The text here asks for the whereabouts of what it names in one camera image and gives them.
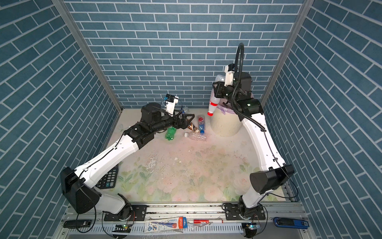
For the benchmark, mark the white glue tube package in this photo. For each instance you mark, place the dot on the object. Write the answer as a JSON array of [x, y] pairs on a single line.
[[162, 225]]

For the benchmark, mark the red handled tool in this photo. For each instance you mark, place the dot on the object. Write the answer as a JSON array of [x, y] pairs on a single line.
[[200, 222]]

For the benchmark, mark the amber small bottle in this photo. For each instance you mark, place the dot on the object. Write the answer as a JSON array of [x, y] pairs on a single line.
[[193, 128]]

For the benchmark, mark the green soda bottle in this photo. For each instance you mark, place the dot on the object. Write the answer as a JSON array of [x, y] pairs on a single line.
[[170, 133]]

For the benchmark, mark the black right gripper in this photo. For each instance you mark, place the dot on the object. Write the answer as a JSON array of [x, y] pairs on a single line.
[[220, 89]]

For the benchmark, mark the blue black device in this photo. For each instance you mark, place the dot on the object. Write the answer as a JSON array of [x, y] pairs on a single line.
[[290, 223]]

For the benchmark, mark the blue red label bottle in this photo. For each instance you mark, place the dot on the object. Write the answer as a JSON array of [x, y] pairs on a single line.
[[201, 124]]

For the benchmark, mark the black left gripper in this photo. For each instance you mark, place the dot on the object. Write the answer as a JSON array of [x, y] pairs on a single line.
[[182, 124]]

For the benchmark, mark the black calculator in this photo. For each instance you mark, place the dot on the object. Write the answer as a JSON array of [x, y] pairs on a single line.
[[108, 181]]

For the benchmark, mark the black remote control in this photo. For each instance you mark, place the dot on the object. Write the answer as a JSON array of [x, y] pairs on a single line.
[[73, 224]]

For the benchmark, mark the clear bottle red cap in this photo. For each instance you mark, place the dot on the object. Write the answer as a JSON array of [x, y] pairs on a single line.
[[213, 100]]

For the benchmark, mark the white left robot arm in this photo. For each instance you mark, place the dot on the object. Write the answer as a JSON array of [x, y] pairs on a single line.
[[79, 184]]

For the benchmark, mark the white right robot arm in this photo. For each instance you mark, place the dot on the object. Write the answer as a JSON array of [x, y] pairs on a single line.
[[274, 172]]

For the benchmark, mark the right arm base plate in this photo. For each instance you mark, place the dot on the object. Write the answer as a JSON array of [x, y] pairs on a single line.
[[235, 212]]

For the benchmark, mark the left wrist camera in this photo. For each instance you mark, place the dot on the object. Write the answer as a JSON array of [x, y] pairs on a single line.
[[170, 102]]

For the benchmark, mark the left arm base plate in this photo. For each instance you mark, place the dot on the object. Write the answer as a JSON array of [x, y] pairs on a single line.
[[134, 213]]

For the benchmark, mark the white bin with pink liner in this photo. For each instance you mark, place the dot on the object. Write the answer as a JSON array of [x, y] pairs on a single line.
[[225, 122]]

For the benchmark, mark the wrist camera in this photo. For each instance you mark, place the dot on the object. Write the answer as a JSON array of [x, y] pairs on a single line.
[[229, 74], [170, 102]]

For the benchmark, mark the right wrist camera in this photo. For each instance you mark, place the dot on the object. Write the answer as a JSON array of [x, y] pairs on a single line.
[[229, 74]]

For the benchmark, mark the clear ribbed bottle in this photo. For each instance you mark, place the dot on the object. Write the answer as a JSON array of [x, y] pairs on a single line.
[[195, 136]]

